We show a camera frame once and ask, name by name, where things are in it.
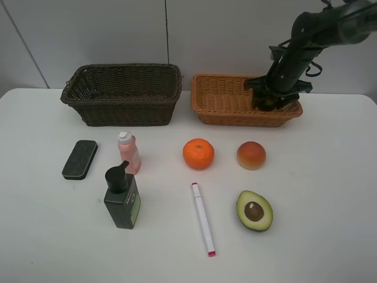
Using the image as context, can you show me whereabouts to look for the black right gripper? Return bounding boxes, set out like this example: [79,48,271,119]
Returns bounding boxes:
[244,60,312,110]

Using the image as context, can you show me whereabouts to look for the dark purple mangosteen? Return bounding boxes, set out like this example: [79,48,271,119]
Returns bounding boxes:
[258,93,276,111]

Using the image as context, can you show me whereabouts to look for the round bread bun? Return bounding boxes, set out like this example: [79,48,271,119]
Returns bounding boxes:
[237,141,266,170]

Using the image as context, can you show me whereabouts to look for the orange mandarin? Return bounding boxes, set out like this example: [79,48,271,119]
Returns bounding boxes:
[183,139,215,170]

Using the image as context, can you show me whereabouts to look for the halved avocado with pit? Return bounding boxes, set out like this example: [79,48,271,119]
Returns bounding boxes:
[236,190,273,232]

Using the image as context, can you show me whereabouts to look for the white marker pink caps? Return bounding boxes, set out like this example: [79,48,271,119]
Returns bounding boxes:
[191,182,216,257]

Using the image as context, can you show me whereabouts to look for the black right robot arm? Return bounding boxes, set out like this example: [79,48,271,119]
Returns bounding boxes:
[244,1,376,111]

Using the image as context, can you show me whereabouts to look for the light orange wicker basket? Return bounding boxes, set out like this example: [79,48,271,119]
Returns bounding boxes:
[190,74,303,127]

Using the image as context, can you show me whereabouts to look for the pink bottle white cap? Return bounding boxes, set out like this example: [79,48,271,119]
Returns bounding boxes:
[118,131,141,175]

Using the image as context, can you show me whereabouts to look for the dark brown wicker basket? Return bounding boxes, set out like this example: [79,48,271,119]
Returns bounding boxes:
[61,63,182,127]

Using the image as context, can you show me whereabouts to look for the dark green pump bottle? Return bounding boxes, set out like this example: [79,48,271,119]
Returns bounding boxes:
[104,160,141,229]

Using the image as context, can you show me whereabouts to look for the black whiteboard eraser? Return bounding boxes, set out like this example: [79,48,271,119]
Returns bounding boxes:
[62,140,98,180]

